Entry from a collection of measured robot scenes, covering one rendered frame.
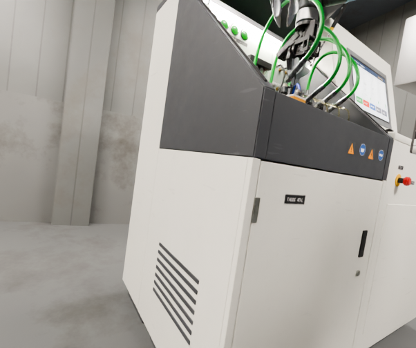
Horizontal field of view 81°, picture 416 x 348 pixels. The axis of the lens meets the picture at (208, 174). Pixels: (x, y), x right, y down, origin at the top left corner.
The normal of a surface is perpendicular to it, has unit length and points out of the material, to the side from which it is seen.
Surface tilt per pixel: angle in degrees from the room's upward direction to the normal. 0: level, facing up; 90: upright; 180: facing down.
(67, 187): 90
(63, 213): 90
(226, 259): 90
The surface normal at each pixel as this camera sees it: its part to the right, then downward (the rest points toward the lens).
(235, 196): -0.83, -0.09
